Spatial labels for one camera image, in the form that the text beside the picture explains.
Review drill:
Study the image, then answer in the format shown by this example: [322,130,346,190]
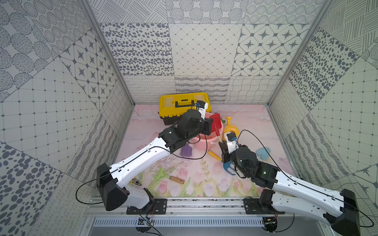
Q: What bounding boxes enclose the blue fork yellow handle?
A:
[207,150,236,176]

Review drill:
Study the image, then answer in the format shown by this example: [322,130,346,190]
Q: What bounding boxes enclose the red shovel wooden handle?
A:
[210,113,222,136]

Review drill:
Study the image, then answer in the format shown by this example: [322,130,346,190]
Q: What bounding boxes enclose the pink plastic bucket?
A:
[188,112,222,151]

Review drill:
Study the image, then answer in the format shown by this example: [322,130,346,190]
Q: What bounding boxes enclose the yellow watering can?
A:
[221,117,240,141]

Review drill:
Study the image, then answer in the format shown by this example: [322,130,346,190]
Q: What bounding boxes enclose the purple shovel pink handle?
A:
[180,144,193,157]

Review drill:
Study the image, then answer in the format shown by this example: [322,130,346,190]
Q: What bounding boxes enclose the green rake wooden handle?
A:
[153,167,185,184]

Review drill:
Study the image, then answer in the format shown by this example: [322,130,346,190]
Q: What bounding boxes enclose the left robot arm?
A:
[96,109,213,213]

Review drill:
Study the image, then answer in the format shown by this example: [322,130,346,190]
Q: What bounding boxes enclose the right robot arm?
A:
[219,141,361,236]

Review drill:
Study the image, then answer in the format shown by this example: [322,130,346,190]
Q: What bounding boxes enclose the yellow black toolbox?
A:
[159,92,212,125]

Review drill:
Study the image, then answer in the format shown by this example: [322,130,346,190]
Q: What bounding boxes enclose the yellow black pliers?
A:
[130,178,142,186]

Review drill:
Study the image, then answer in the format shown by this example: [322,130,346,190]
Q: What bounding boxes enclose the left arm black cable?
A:
[75,132,209,206]

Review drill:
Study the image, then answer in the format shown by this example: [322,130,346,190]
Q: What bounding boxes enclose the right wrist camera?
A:
[224,131,239,154]

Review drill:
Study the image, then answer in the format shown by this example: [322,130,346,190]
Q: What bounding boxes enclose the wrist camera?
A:
[224,131,239,154]
[195,100,209,119]

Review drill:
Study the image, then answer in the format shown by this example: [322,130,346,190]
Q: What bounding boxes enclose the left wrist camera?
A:
[195,100,209,119]

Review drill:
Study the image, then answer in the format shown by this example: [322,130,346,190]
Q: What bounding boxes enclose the aluminium mounting rail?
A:
[79,197,313,235]

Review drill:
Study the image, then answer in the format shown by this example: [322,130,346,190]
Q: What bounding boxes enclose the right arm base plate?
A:
[243,197,285,215]

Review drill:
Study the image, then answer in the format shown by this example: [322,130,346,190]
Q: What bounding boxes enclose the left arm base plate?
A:
[127,198,168,215]

